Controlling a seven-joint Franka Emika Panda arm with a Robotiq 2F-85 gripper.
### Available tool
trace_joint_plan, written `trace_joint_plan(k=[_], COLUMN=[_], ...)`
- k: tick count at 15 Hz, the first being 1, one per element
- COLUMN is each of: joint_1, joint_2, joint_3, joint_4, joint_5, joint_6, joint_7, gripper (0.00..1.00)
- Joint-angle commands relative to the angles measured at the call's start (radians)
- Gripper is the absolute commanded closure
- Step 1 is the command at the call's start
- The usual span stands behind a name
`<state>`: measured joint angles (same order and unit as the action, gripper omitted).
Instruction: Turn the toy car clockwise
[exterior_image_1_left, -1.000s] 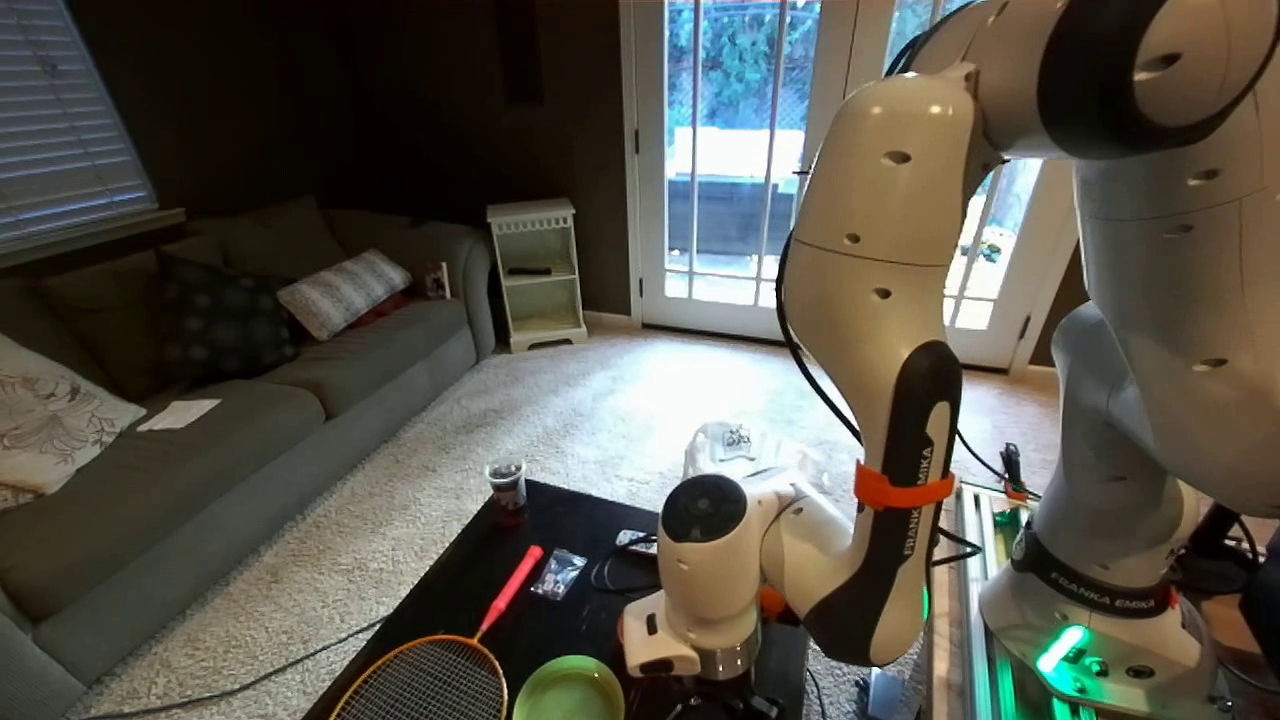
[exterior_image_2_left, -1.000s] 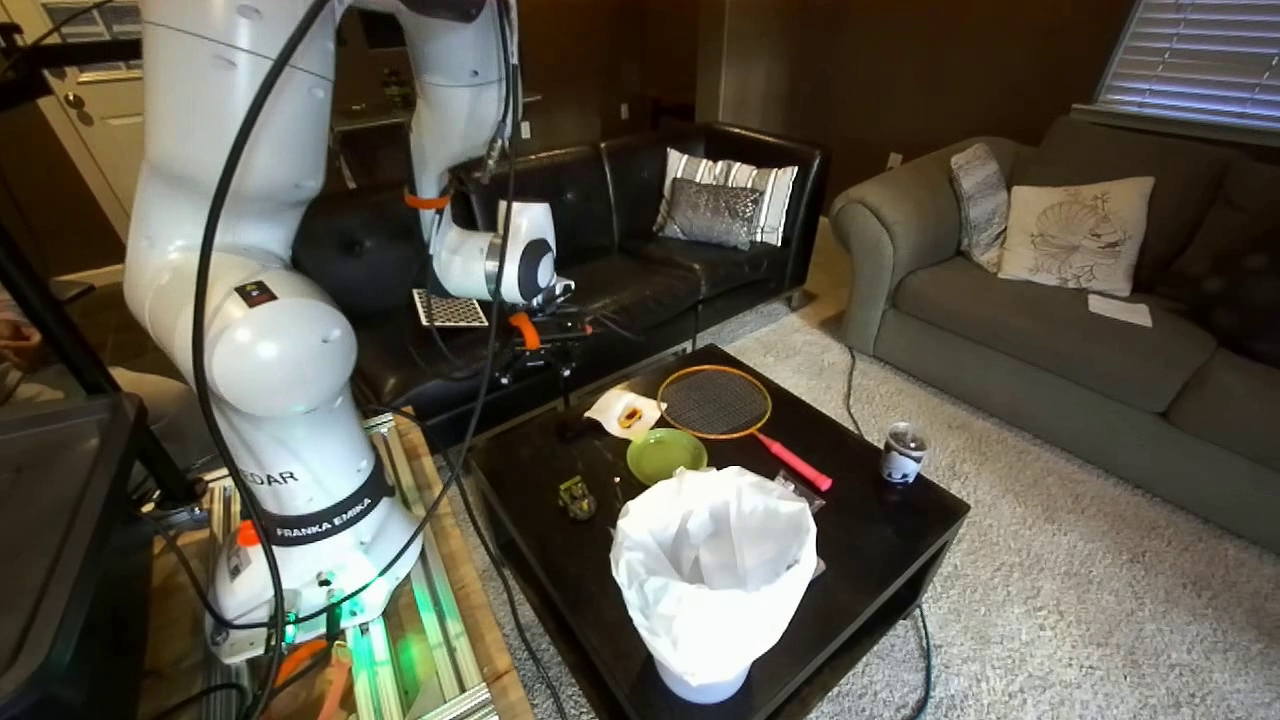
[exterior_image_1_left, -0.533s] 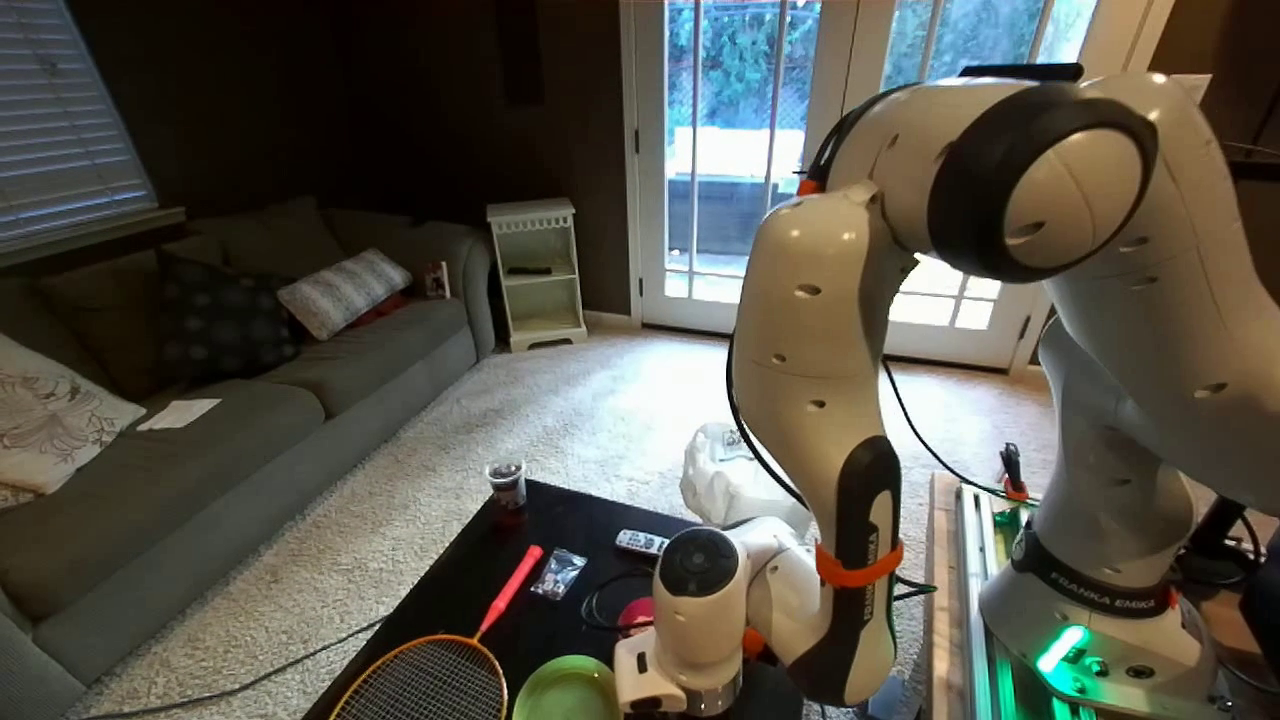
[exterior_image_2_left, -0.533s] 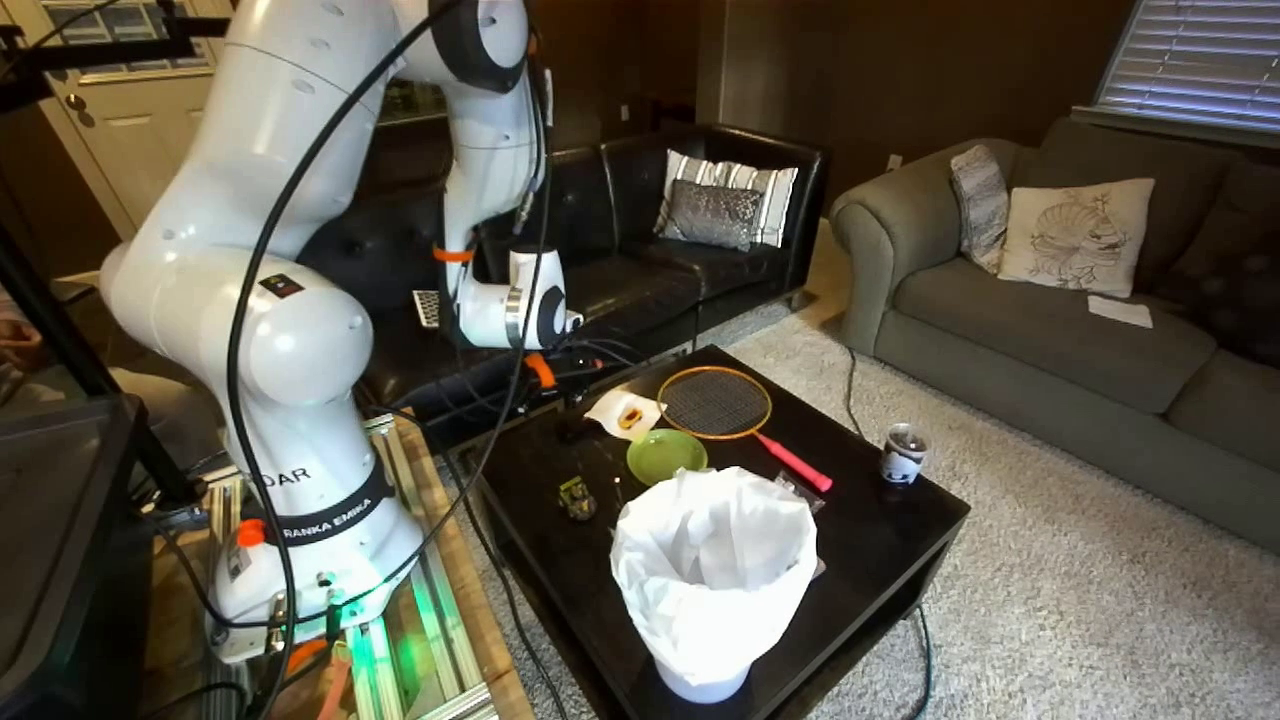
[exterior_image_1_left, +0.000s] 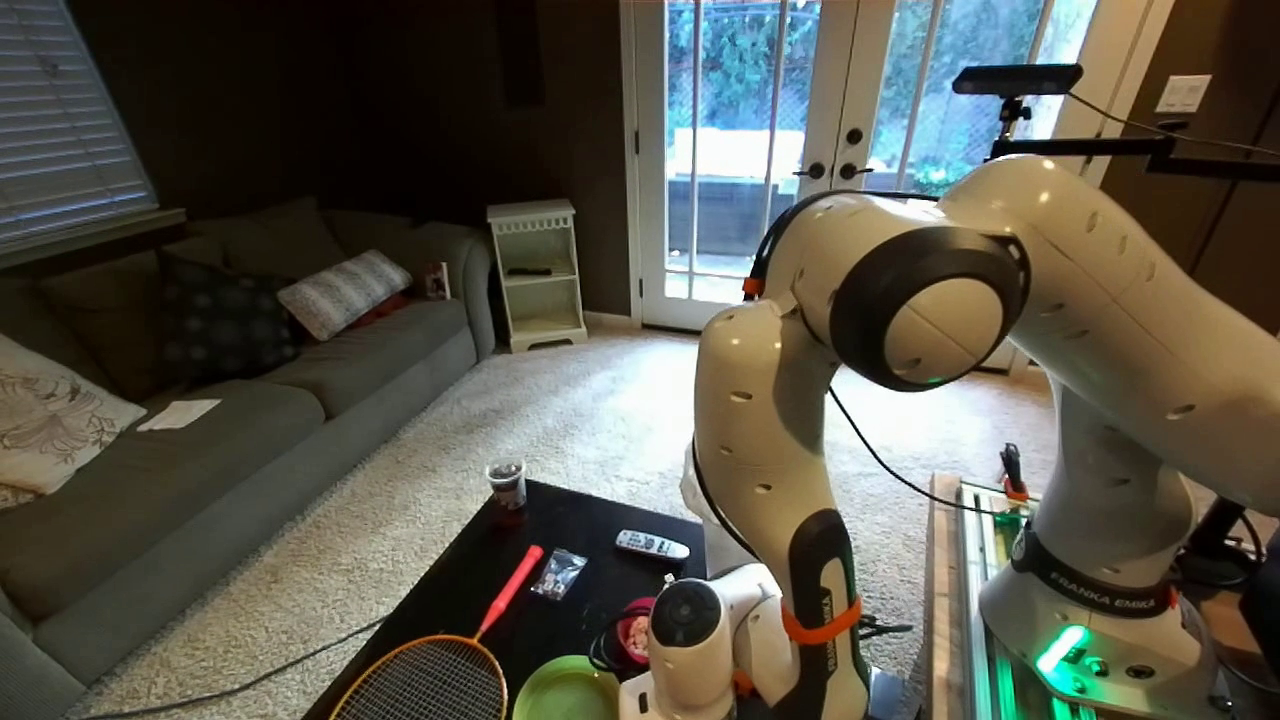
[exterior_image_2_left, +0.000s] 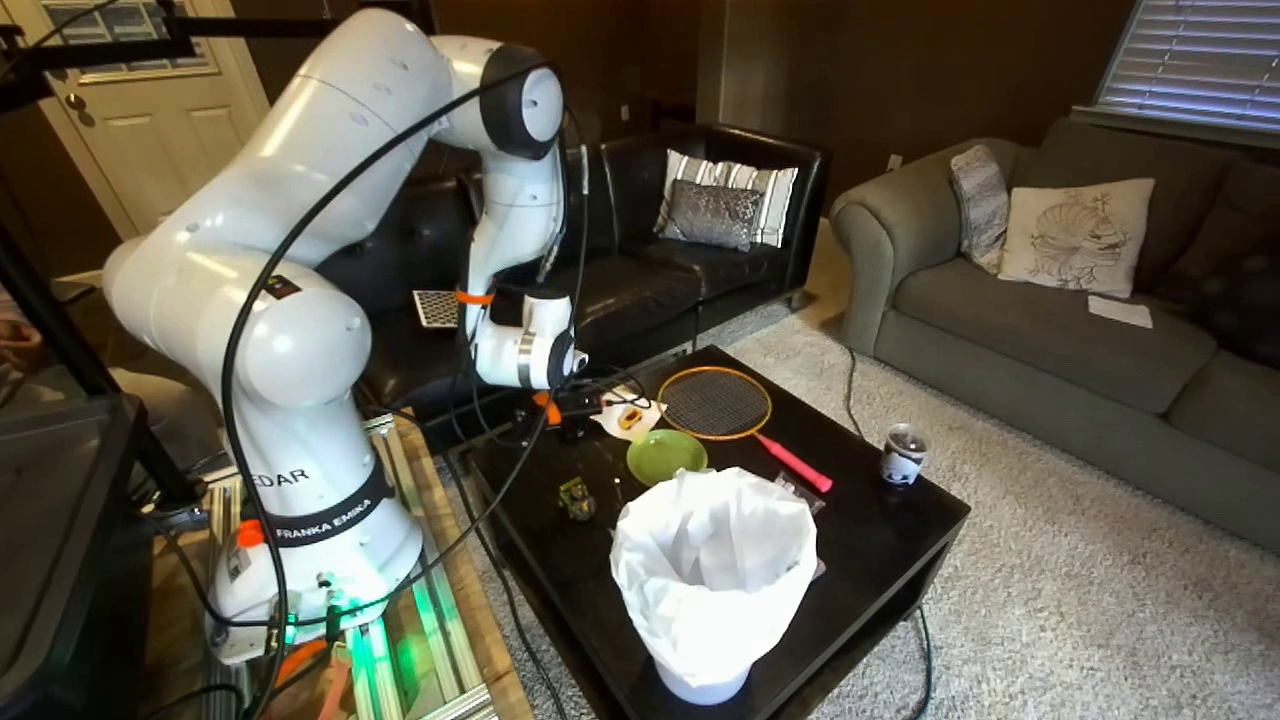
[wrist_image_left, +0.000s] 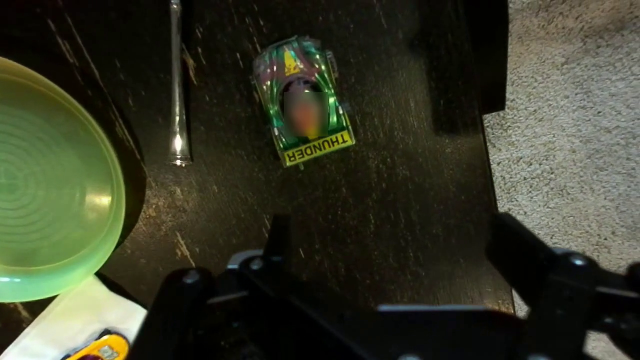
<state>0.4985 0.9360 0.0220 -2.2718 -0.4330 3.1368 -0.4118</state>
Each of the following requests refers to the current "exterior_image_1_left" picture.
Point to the small drinking cup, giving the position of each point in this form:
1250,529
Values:
504,485

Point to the black coffee table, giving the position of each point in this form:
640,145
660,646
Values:
574,512

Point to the small white shelf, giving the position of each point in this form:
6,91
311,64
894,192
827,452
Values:
537,273

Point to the red bowl with cereal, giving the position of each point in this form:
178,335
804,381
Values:
633,633

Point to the white floral pillow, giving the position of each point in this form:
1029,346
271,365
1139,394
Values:
54,413

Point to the white remote control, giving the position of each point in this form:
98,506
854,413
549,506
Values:
653,544

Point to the white light switch plate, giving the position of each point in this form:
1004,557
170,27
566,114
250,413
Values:
1181,95

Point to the white french doors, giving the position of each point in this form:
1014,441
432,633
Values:
833,64

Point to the grey fabric couch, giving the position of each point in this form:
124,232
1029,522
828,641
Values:
202,492

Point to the white window blinds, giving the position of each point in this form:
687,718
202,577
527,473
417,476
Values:
65,123

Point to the green plastic plate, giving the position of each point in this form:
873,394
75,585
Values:
562,690

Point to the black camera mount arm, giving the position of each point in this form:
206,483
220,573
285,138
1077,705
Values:
1107,145

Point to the white paper sheet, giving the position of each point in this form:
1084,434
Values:
178,413

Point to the black camera bar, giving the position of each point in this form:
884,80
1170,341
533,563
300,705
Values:
1018,79

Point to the dark patterned pillow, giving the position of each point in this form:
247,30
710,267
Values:
225,323

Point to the white striped couch pillow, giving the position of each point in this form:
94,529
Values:
345,288

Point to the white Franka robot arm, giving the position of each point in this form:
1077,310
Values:
1132,306

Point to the clear plastic bag with dice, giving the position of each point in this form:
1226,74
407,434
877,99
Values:
558,573

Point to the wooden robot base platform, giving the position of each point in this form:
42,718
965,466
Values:
949,602

